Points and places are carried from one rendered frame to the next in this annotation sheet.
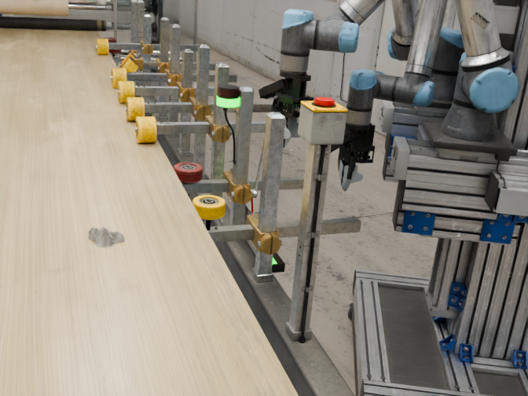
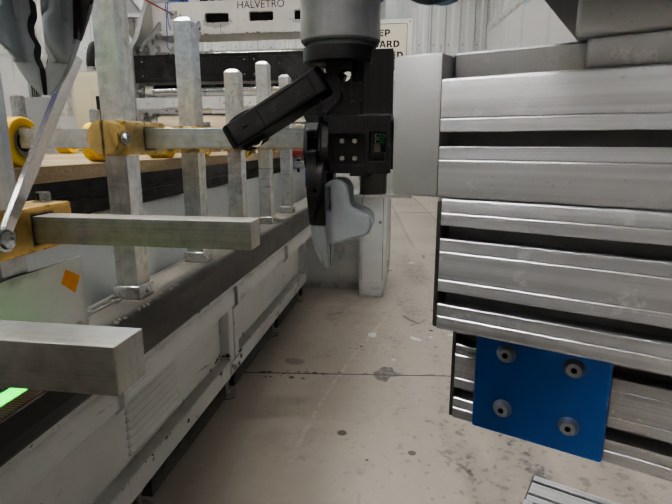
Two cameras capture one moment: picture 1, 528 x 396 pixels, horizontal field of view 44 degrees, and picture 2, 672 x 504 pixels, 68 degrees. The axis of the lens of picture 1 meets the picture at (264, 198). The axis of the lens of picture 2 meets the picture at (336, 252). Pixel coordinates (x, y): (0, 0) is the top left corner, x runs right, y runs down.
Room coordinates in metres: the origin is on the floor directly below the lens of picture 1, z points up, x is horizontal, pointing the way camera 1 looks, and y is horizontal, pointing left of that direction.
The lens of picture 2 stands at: (1.41, -0.49, 0.94)
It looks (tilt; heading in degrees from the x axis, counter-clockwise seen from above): 12 degrees down; 28
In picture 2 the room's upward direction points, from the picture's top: straight up
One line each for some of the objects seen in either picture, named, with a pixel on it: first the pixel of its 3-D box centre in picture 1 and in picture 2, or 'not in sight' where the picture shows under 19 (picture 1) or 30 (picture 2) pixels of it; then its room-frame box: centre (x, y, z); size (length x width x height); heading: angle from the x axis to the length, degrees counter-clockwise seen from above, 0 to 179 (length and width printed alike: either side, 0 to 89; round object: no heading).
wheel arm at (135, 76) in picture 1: (178, 76); not in sight; (2.69, 0.40, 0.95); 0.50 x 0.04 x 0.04; 110
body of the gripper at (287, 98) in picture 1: (292, 94); not in sight; (1.69, -0.05, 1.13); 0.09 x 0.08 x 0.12; 40
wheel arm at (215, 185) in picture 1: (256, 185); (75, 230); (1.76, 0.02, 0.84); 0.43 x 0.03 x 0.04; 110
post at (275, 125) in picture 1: (268, 208); not in sight; (1.47, -0.01, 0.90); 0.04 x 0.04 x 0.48; 20
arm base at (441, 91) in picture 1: (443, 82); not in sight; (2.28, -0.60, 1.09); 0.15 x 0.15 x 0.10
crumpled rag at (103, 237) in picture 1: (105, 232); not in sight; (1.22, 0.32, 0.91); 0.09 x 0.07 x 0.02; 44
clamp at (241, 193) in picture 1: (236, 187); (9, 229); (1.72, 0.08, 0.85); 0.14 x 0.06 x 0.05; 20
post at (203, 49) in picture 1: (200, 115); (192, 147); (2.17, 0.24, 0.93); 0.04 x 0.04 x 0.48; 20
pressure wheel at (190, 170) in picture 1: (187, 184); not in sight; (1.69, 0.22, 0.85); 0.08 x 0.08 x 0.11
